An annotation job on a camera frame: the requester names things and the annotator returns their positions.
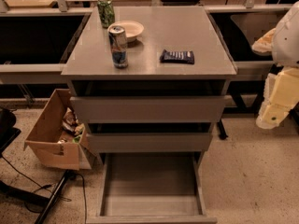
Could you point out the black chair base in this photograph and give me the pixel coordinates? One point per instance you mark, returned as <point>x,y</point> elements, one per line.
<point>7,130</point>

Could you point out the black stand leg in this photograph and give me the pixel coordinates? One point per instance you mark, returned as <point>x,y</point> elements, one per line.
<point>54,196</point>

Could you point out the right grey desk frame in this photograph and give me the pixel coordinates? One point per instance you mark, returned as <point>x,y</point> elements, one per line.
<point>239,28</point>

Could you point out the left grey desk frame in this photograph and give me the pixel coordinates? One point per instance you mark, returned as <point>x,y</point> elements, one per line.
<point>36,43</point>

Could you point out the grey desk frame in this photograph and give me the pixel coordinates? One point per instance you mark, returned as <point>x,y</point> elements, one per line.
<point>239,28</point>
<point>36,43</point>

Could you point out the grey top drawer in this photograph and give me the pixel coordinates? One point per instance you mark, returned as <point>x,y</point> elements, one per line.
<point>148,109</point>

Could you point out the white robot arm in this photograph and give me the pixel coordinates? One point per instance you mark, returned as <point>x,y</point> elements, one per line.
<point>283,40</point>

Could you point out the grey drawer cabinet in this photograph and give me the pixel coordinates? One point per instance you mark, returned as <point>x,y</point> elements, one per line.
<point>90,71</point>

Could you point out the white paper bowl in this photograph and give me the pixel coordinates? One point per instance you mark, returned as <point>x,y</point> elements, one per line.
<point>132,29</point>

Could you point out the dark blue snack packet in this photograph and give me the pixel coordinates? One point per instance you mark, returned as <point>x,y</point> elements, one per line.
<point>177,57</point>

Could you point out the grey bottom drawer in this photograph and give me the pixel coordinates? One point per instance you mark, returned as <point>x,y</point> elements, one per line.
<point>151,188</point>

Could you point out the green soda can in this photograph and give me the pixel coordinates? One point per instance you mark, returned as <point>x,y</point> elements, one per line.
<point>106,12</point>

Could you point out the grey middle drawer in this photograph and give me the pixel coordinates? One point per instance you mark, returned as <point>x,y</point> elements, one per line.
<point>148,142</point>

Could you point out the silver blue energy drink can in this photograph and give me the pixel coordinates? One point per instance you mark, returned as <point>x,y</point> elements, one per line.
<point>118,46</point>

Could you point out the grey drawer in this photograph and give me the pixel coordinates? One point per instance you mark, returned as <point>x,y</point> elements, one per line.
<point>148,142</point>
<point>151,188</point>
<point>148,109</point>

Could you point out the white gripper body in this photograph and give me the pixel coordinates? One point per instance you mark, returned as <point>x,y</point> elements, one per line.
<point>287,42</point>

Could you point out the cardboard box with trash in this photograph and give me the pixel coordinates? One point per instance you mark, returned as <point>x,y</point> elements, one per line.
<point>52,144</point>

